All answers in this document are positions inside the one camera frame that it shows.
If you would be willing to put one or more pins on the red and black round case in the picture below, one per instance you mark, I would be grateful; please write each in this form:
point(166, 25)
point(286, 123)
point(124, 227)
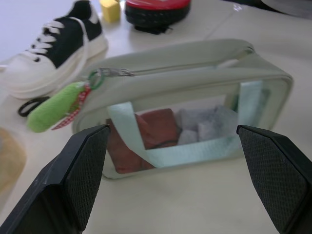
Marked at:
point(156, 12)

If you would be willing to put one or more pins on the green knitted charm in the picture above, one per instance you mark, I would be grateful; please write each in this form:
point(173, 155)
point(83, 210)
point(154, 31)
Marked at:
point(54, 107)

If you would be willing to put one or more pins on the dark object with white rim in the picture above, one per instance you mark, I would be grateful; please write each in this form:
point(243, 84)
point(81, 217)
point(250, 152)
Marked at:
point(287, 7)

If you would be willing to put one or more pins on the black and white sneaker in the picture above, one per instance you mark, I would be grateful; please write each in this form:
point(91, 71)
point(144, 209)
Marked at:
point(61, 48)

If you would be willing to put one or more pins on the red folded cloth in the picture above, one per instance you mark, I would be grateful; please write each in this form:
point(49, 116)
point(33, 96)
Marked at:
point(143, 136)

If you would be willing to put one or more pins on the tan round mat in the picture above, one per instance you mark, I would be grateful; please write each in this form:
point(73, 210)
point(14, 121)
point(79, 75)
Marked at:
point(9, 158)

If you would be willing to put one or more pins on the yellow block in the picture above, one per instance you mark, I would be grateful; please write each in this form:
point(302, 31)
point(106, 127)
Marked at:
point(111, 11)

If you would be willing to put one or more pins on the clear pale green pouch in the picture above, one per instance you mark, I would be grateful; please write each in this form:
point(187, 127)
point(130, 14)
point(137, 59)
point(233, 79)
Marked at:
point(185, 80)

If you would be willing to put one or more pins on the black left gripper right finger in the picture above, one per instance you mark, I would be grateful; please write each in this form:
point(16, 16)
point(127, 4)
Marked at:
point(275, 175)

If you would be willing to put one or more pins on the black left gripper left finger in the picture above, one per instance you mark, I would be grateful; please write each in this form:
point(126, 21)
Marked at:
point(73, 175)

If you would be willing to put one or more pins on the grey folded cloth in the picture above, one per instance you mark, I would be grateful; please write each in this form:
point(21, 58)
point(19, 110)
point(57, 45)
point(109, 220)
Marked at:
point(202, 126)

